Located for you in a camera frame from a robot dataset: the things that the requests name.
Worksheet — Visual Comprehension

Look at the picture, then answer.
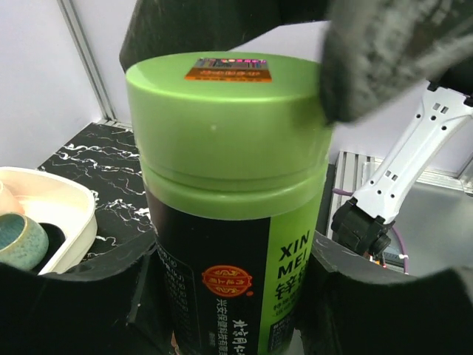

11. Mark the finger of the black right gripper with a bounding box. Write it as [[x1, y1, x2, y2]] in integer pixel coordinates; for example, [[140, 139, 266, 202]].
[[319, 1, 472, 123], [119, 0, 330, 70]]

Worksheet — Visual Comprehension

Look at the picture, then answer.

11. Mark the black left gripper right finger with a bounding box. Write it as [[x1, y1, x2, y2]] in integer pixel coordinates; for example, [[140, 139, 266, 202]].
[[296, 233, 472, 354]]

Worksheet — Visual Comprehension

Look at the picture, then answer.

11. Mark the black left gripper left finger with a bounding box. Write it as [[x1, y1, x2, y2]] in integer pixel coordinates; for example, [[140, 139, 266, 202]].
[[1, 232, 163, 354]]

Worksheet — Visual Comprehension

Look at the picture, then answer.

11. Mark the green bottle cap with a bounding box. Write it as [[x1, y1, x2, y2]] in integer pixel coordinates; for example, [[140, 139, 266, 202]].
[[126, 52, 333, 187]]

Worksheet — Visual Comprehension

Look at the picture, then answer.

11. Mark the green pill bottle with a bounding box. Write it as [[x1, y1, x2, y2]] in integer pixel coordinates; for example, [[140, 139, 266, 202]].
[[142, 160, 328, 354]]

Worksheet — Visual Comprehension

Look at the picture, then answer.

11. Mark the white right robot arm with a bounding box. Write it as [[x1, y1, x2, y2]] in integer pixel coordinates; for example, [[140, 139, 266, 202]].
[[120, 1, 472, 279]]

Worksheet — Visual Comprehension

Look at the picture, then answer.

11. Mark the black saucer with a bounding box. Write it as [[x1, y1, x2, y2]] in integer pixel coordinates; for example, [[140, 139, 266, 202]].
[[33, 223, 66, 273]]

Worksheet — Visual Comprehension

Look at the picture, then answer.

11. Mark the teal green mug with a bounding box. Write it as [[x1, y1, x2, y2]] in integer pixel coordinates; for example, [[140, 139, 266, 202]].
[[1, 212, 49, 271]]

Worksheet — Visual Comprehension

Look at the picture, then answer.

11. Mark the white rectangular basin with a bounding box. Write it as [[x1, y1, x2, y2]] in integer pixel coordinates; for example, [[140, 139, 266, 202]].
[[1, 166, 98, 274]]

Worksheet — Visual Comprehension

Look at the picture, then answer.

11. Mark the peach pink mug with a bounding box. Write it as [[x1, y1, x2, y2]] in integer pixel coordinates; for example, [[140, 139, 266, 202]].
[[0, 182, 24, 214]]

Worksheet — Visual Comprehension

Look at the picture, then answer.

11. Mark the right aluminium frame post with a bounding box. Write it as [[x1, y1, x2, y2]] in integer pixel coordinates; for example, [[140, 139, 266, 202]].
[[57, 0, 118, 122]]

